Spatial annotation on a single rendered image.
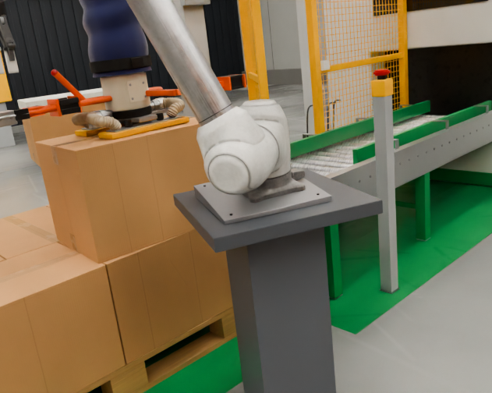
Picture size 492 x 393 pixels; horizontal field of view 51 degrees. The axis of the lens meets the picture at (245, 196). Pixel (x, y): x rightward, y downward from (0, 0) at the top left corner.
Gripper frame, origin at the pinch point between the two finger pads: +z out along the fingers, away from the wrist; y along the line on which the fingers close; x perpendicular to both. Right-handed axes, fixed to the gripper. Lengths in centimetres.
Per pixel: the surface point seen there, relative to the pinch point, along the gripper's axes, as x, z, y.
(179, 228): -44, 64, -19
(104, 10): -34.6, -16.2, -6.3
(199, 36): -154, -8, 96
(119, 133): -28.8, 25.2, -13.6
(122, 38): -38.4, -6.5, -8.7
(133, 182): -28, 42, -18
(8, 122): 3.5, 16.0, -2.8
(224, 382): -41, 121, -40
